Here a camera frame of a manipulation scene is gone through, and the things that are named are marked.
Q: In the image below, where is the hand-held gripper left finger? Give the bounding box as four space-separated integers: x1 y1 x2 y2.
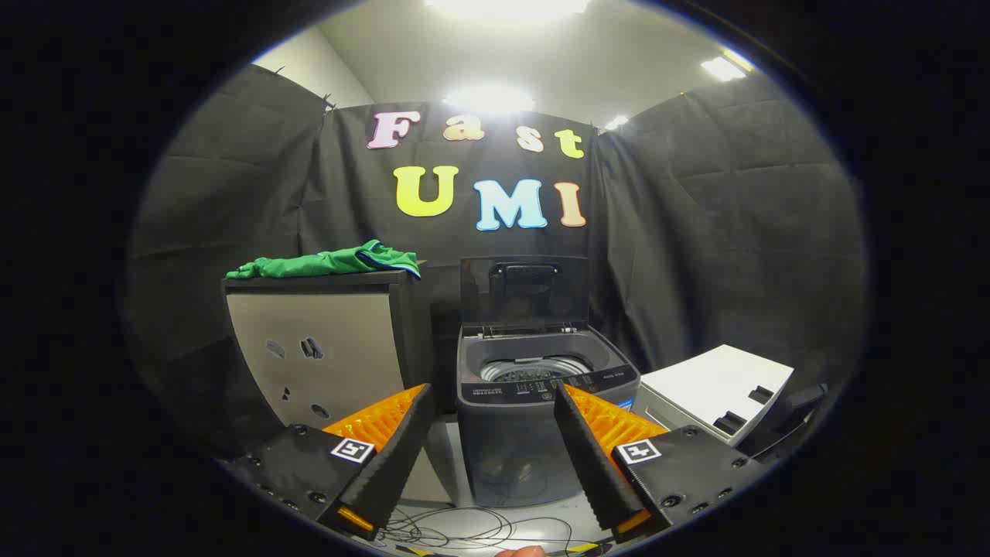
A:
224 383 436 542

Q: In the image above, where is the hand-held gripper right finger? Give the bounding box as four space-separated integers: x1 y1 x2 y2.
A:
553 381 770 544

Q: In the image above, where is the grey washing machine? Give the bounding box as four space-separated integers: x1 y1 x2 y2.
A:
456 321 641 507

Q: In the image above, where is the transparent washing machine lid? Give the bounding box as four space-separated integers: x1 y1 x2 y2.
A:
460 255 590 335

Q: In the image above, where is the green polo shirt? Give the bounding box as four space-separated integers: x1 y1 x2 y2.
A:
226 240 422 281

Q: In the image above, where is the white box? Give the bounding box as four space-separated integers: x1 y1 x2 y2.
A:
634 344 795 448

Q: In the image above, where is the grey cabinet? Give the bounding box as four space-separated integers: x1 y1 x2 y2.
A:
222 267 453 504

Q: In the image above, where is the ceiling light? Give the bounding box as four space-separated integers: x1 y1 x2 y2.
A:
700 50 755 82
442 84 536 115
424 0 592 20

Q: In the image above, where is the tangle of black cables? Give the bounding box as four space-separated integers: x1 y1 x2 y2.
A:
379 503 577 552

